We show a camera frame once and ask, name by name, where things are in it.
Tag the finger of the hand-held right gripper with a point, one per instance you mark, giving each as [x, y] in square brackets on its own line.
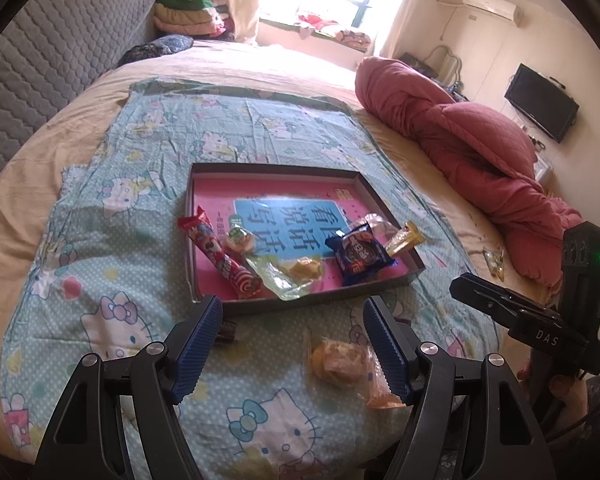
[530, 325]

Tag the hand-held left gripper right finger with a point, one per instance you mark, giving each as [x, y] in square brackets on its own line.
[385, 350]

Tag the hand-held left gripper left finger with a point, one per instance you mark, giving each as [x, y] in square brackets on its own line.
[200, 345]

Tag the clear-wrapped cake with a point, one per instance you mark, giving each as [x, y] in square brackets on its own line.
[337, 360]

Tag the red tall snack packet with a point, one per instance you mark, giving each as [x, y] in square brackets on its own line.
[220, 255]

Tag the blue cookie packet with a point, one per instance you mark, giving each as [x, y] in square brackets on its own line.
[360, 255]

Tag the gold chocolate bar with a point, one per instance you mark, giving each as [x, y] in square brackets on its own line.
[404, 239]

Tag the clear-wrapped yellow candy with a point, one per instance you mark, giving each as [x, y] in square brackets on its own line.
[300, 270]

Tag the dark cardboard tray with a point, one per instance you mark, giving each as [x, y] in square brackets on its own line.
[275, 170]

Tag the person's right hand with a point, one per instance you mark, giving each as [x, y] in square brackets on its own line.
[575, 405]

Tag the dark brown snack packet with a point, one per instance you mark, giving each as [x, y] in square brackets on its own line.
[228, 334]

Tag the orange snack packet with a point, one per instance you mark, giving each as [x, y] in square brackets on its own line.
[382, 392]

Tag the small yellow-green wrapper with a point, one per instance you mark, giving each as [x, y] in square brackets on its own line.
[495, 262]

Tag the round pastry with green label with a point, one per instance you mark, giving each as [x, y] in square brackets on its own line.
[240, 242]

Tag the cartoon cat printed blanket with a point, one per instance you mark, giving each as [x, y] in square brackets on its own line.
[130, 240]

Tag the clear-wrapped brown candy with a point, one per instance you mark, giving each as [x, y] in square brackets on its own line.
[380, 222]

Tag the pink book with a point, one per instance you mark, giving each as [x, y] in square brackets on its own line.
[215, 195]

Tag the black television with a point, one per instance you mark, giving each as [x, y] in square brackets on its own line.
[541, 102]

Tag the red quilt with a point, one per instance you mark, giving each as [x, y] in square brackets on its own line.
[455, 140]

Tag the dark bag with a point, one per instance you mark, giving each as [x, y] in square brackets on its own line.
[416, 64]

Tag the white air conditioner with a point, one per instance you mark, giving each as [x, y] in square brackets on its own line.
[492, 7]

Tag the dark floral cloth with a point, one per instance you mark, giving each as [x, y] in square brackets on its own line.
[155, 49]

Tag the pink printed cloth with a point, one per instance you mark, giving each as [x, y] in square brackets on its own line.
[352, 38]

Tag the pink folded blanket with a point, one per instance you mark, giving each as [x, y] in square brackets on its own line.
[190, 29]

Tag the cream curtain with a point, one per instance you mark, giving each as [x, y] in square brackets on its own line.
[410, 5]
[245, 0]

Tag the cream folded blanket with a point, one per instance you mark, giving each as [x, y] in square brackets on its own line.
[185, 14]

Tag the grey quilted headboard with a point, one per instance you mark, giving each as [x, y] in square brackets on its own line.
[55, 45]

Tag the red cloth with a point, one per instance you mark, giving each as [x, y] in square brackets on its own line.
[316, 21]

